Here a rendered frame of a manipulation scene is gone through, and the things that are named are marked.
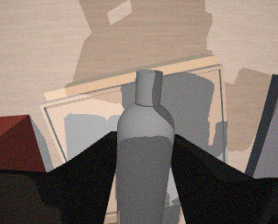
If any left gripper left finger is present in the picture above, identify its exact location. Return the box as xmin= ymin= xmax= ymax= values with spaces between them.
xmin=0 ymin=131 xmax=117 ymax=224

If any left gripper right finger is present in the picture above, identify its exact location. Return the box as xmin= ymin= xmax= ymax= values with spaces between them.
xmin=171 ymin=134 xmax=278 ymax=224

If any red open box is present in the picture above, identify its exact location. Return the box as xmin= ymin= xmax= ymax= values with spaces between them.
xmin=0 ymin=115 xmax=46 ymax=172

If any light grey open tray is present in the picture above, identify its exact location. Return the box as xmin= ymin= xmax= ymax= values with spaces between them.
xmin=245 ymin=74 xmax=278 ymax=179

